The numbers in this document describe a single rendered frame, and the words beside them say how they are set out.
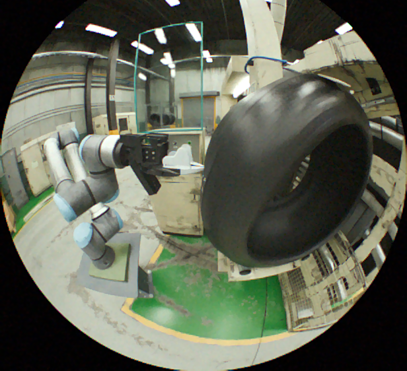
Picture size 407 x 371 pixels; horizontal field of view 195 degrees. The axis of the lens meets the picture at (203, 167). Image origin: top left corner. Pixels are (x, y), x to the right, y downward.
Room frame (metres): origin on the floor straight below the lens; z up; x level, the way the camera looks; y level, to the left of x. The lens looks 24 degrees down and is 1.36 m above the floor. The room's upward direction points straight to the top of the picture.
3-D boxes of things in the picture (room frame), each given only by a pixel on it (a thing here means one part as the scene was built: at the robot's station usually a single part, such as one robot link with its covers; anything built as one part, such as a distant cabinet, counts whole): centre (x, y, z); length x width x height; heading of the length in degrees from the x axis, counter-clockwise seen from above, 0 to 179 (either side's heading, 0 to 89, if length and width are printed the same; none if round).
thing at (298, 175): (0.49, -0.69, 1.05); 0.20 x 0.15 x 0.30; 177
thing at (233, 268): (0.30, -0.16, 0.84); 0.36 x 0.09 x 0.06; 177
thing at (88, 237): (0.20, 0.65, 0.82); 0.17 x 0.15 x 0.18; 161
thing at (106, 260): (0.18, 0.66, 0.69); 0.19 x 0.19 x 0.10
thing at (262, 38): (0.55, -0.29, 1.25); 0.13 x 0.13 x 2.50; 87
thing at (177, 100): (0.91, 0.28, 1.75); 0.55 x 0.02 x 0.95; 87
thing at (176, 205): (1.07, 0.27, 0.63); 0.56 x 0.41 x 1.27; 87
